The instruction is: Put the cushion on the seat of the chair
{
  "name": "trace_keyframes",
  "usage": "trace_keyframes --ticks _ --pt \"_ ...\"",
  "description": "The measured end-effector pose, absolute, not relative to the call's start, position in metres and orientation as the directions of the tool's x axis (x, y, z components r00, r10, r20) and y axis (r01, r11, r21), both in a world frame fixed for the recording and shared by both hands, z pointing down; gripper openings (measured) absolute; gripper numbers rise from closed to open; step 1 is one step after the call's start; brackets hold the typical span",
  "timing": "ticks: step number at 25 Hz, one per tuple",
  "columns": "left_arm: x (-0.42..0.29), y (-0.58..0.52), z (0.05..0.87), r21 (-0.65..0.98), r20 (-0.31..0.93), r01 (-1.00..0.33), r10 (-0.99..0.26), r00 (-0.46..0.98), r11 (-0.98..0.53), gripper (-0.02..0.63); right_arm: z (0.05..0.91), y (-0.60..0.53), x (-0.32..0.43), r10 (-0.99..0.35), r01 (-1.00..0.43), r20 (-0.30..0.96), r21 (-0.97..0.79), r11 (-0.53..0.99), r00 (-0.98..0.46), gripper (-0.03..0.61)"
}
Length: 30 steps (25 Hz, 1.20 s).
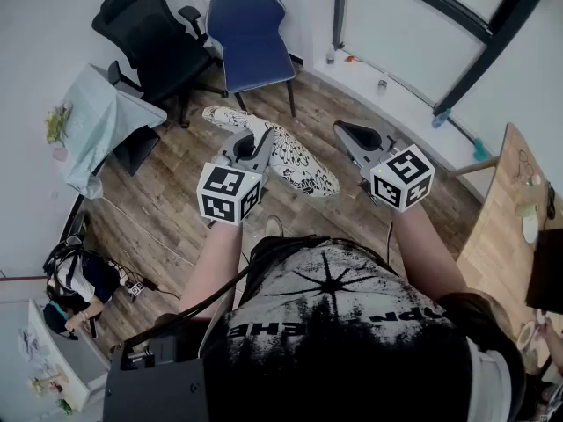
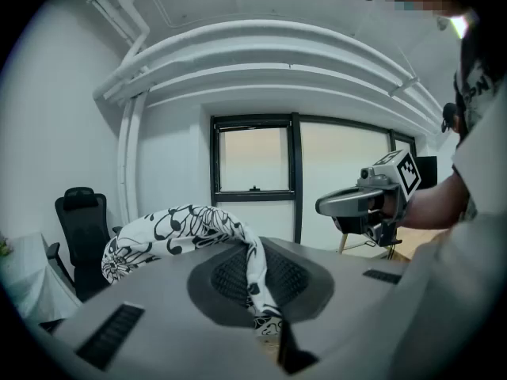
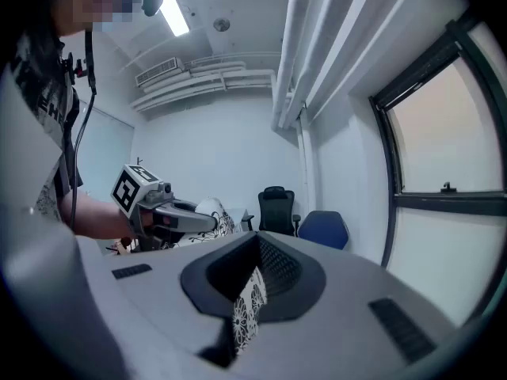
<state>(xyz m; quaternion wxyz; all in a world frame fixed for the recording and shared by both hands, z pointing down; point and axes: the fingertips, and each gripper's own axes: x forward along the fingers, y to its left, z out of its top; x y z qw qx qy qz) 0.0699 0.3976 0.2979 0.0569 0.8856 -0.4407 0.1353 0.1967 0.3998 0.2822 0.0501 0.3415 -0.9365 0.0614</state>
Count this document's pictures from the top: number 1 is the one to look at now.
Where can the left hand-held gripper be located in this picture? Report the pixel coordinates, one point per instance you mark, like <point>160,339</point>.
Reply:
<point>222,191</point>

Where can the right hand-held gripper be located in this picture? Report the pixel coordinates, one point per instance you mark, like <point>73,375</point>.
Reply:
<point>402,178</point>

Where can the white patterned cloth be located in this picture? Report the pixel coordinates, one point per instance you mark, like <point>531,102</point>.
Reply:
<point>294,156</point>

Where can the blue chair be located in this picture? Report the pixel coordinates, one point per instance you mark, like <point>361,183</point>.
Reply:
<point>250,38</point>

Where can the person's right forearm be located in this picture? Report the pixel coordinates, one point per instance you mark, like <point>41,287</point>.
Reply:
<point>422,253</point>

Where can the person's left forearm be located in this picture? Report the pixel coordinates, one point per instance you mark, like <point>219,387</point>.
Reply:
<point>215,262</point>

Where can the black office chair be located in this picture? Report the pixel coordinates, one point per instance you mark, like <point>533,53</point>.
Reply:
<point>167,46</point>

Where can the glass jar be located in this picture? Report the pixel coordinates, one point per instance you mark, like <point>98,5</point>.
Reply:
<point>382,88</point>

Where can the blue plastic bottle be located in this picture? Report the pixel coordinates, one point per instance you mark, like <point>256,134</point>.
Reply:
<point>441,118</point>

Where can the person's left shoe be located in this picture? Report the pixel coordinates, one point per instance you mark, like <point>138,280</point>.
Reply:
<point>275,227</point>

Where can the clear plastic bottle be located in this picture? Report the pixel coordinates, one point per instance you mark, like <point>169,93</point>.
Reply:
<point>330,56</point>

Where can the person's black trousers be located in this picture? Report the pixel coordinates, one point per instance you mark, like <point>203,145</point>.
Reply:
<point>281,246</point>

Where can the wooden table leg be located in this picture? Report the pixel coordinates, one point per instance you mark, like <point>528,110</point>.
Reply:
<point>475,165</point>

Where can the teal brush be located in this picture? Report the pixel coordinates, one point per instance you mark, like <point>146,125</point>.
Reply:
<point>479,148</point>

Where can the light green tablecloth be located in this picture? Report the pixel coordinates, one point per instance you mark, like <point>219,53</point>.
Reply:
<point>97,121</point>

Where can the wooden table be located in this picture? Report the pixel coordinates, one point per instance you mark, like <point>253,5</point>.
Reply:
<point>497,235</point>

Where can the green cup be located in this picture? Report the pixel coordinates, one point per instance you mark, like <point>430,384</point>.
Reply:
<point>527,210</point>

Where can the small checkered block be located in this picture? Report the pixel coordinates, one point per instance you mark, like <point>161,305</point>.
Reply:
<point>137,289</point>

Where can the person's black white printed shirt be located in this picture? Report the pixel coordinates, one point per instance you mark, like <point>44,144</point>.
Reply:
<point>334,323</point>

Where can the pink vase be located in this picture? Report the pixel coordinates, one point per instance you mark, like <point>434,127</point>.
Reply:
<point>59,154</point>

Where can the white plate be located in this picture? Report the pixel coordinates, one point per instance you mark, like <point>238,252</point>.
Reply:
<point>530,230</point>

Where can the bunch of flowers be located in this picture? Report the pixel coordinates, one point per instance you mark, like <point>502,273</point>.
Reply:
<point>57,123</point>

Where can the black box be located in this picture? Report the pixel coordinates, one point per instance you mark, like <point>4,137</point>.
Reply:
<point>547,271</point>

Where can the black and teal headgear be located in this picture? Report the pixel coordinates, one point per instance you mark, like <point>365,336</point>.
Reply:
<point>55,319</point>

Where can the black chest-mounted device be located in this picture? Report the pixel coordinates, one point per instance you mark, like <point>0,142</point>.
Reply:
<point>154,389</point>

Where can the white cabinet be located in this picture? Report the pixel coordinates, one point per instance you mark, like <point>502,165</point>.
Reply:
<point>70,358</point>

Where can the black window frame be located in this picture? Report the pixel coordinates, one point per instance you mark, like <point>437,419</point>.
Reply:
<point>479,26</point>

